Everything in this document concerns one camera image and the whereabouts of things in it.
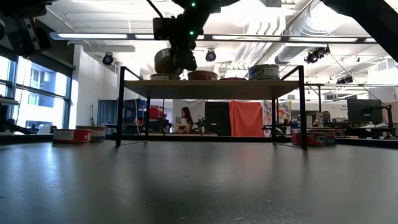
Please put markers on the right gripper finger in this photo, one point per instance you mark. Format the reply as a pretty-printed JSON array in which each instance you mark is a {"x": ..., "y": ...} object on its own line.
[{"x": 186, "y": 59}]

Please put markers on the gold-lid green label can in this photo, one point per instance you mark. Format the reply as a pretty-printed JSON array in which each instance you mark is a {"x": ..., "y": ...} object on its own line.
[
  {"x": 164, "y": 77},
  {"x": 163, "y": 60}
]

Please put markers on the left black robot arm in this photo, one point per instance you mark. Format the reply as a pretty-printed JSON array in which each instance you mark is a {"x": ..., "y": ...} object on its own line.
[{"x": 18, "y": 6}]

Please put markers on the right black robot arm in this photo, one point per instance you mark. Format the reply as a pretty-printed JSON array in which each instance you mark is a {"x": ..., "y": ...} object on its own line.
[{"x": 373, "y": 18}]

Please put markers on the wooden shelf with black legs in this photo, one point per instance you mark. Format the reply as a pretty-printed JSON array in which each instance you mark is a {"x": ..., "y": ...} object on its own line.
[{"x": 211, "y": 90}]

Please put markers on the black ceiling spotlight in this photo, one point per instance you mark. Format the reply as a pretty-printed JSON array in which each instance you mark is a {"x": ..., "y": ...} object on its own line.
[
  {"x": 317, "y": 54},
  {"x": 344, "y": 80},
  {"x": 211, "y": 56},
  {"x": 108, "y": 59}
]

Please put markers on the black window blind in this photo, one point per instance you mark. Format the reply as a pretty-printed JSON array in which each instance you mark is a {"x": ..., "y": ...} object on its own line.
[{"x": 59, "y": 60}]

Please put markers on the white partition panel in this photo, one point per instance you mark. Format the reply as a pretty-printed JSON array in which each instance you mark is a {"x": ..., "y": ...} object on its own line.
[{"x": 199, "y": 109}]

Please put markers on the person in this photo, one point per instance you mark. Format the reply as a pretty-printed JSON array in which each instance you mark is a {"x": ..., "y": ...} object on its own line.
[{"x": 187, "y": 116}]

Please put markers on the black partition panel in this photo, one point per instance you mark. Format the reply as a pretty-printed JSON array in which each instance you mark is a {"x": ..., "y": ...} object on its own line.
[{"x": 217, "y": 118}]

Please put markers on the long ceiling light strip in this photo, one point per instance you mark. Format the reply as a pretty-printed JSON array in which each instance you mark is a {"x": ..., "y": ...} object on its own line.
[{"x": 93, "y": 36}]

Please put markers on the orange hanging cloth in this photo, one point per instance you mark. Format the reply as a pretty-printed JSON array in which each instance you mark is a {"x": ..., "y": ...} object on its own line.
[{"x": 247, "y": 119}]

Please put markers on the blue curtain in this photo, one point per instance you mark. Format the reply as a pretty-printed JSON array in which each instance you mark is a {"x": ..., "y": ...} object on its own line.
[{"x": 105, "y": 112}]

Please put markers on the colourful patterned cloth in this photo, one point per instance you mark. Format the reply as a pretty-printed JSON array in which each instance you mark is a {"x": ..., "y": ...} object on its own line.
[{"x": 281, "y": 107}]

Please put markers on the black table mat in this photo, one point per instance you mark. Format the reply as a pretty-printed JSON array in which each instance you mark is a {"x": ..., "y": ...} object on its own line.
[{"x": 199, "y": 186}]

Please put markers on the black computer monitor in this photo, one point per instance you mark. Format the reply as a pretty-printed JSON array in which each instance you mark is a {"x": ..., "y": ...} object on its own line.
[{"x": 363, "y": 112}]

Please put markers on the pink hanging cloth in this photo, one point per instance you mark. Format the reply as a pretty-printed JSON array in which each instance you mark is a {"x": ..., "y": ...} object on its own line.
[{"x": 393, "y": 112}]

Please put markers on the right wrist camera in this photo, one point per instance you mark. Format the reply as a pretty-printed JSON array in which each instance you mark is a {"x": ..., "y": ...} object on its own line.
[{"x": 163, "y": 28}]

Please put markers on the silver ventilation duct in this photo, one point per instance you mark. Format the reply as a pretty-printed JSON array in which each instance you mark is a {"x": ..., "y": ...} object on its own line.
[{"x": 298, "y": 25}]

